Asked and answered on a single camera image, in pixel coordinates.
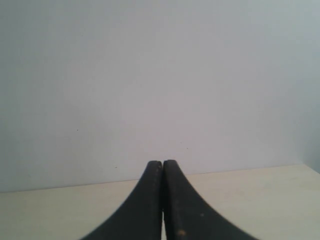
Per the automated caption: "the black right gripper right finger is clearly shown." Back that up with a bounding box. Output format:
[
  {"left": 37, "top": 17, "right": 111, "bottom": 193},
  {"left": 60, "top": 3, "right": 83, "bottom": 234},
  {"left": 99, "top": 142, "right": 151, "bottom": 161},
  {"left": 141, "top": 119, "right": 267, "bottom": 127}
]
[{"left": 162, "top": 160, "right": 255, "bottom": 240}]

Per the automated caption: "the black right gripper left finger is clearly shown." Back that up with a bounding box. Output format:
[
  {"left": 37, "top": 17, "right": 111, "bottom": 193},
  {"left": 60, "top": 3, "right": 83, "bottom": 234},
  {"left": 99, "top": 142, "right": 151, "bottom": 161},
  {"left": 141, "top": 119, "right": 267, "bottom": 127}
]
[{"left": 83, "top": 160, "right": 163, "bottom": 240}]

